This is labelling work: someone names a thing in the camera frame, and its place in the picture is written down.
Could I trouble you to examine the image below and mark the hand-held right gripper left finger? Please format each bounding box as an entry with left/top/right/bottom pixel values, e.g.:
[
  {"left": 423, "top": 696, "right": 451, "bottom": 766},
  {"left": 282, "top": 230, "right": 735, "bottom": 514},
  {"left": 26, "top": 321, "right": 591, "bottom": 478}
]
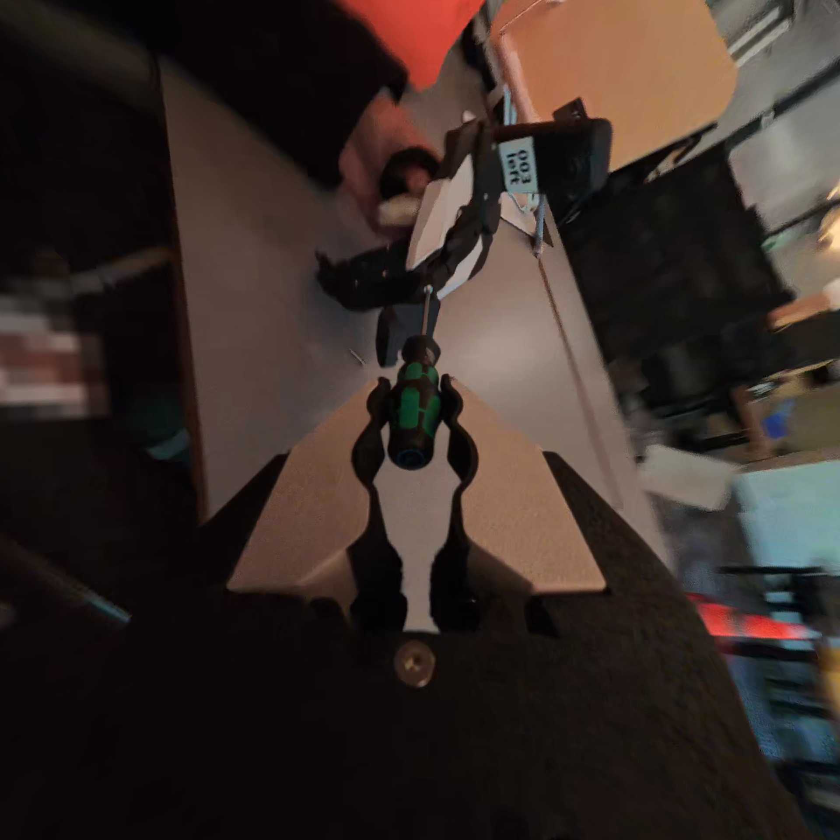
[{"left": 226, "top": 377, "right": 395, "bottom": 621}]

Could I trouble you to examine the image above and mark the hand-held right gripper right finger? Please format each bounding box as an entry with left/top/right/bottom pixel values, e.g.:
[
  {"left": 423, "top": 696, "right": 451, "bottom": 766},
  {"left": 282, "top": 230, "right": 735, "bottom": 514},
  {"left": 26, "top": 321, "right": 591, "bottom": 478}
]
[{"left": 438, "top": 375, "right": 607, "bottom": 597}]

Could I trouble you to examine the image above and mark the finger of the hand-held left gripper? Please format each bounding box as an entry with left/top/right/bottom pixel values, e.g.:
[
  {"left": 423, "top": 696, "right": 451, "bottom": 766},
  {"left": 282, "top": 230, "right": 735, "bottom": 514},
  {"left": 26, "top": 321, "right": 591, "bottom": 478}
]
[
  {"left": 406, "top": 156, "right": 478, "bottom": 268},
  {"left": 437, "top": 235, "right": 496, "bottom": 299}
]

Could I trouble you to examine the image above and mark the black plastic bracket part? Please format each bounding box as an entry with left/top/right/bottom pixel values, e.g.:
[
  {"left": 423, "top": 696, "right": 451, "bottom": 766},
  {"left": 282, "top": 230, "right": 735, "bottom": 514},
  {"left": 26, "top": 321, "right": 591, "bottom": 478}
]
[{"left": 315, "top": 241, "right": 462, "bottom": 368}]

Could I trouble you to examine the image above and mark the green black handle screwdriver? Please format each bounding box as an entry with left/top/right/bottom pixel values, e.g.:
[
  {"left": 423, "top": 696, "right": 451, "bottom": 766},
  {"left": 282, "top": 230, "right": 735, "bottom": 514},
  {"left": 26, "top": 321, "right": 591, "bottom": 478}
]
[{"left": 384, "top": 285, "right": 445, "bottom": 472}]

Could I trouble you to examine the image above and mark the person's left forearm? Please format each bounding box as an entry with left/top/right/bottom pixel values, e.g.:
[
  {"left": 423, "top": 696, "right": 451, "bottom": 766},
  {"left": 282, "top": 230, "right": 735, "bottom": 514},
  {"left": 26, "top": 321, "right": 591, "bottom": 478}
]
[{"left": 157, "top": 0, "right": 409, "bottom": 193}]

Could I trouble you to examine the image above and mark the white desk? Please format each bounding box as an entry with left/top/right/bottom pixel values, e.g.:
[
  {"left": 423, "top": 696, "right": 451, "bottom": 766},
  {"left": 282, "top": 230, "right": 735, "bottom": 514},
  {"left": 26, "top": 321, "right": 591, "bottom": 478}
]
[{"left": 157, "top": 59, "right": 672, "bottom": 634}]

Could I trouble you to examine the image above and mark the person's left hand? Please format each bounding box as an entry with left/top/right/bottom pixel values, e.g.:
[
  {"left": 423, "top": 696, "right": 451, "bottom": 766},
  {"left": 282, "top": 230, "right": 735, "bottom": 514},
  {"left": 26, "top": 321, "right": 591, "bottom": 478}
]
[{"left": 340, "top": 113, "right": 435, "bottom": 232}]

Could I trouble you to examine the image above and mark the tan panel with black label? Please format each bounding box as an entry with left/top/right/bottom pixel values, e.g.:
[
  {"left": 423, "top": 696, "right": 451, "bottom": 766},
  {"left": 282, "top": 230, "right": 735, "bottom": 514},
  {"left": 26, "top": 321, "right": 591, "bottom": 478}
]
[{"left": 489, "top": 0, "right": 740, "bottom": 176}]

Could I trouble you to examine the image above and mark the large black screen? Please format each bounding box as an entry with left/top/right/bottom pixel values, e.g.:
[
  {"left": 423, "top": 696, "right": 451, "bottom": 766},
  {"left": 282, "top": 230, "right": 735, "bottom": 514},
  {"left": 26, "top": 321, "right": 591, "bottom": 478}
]
[{"left": 563, "top": 150, "right": 790, "bottom": 370}]

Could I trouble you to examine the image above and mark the white paper sheet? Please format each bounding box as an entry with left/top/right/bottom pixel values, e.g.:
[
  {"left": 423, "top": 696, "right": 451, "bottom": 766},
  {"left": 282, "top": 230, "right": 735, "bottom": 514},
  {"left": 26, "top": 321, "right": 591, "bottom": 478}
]
[{"left": 638, "top": 441, "right": 737, "bottom": 514}]

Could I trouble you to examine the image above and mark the orange traffic cone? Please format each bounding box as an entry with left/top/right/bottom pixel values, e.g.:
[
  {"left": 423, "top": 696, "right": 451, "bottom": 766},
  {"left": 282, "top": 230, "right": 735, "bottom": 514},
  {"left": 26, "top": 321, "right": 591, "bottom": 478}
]
[{"left": 694, "top": 599, "right": 816, "bottom": 642}]

